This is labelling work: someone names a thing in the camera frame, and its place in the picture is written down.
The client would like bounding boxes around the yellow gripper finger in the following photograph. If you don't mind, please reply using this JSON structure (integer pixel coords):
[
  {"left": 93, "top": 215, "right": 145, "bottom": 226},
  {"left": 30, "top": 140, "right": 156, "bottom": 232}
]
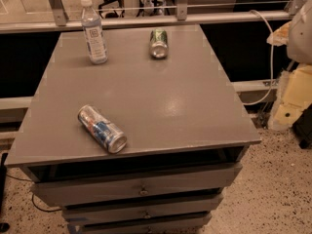
[
  {"left": 267, "top": 22, "right": 291, "bottom": 47},
  {"left": 268, "top": 63, "right": 312, "bottom": 131}
]

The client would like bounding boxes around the clear plastic water bottle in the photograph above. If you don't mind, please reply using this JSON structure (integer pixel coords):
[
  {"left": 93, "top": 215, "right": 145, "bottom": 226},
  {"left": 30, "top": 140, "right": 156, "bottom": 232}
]
[{"left": 80, "top": 0, "right": 108, "bottom": 64}]

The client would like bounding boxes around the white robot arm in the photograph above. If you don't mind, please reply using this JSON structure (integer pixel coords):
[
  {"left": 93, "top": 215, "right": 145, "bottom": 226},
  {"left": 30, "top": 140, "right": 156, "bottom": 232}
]
[{"left": 267, "top": 0, "right": 312, "bottom": 131}]

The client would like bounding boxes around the green soda can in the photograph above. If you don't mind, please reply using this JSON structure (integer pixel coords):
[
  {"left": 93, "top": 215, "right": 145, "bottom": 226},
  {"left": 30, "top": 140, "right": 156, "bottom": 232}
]
[{"left": 149, "top": 28, "right": 169, "bottom": 59}]

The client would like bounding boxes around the redbull can lying down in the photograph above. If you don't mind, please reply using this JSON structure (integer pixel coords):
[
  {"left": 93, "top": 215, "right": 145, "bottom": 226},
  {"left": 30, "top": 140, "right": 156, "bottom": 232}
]
[{"left": 78, "top": 104, "right": 127, "bottom": 154}]

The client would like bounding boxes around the grey drawer cabinet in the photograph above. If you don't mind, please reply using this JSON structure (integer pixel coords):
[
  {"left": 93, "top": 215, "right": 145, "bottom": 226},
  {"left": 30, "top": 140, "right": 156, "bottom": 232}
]
[{"left": 6, "top": 25, "right": 259, "bottom": 234}]

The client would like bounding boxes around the white cable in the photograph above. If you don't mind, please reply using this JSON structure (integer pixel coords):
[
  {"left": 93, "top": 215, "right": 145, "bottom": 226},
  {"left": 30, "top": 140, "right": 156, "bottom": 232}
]
[{"left": 243, "top": 9, "right": 276, "bottom": 106}]

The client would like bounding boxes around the metal railing frame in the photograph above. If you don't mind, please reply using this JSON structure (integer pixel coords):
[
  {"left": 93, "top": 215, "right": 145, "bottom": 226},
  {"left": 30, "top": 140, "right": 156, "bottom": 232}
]
[{"left": 0, "top": 0, "right": 307, "bottom": 33}]

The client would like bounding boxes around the black floor cable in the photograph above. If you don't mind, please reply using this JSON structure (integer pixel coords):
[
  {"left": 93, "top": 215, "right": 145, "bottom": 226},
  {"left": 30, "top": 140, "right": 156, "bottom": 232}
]
[{"left": 5, "top": 173, "right": 62, "bottom": 214}]

